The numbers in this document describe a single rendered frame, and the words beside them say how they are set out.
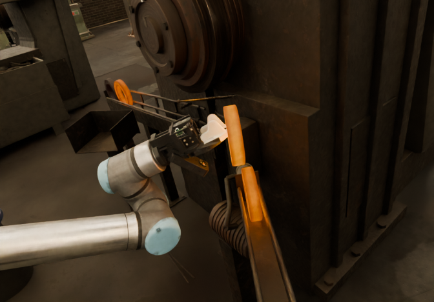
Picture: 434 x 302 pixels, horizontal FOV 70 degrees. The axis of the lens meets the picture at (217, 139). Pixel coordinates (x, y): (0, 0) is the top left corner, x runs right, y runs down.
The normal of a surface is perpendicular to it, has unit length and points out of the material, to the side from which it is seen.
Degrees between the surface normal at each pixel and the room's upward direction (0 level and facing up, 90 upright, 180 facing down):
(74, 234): 44
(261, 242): 6
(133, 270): 0
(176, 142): 89
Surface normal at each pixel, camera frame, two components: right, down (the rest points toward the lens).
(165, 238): 0.50, 0.37
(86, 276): -0.16, -0.85
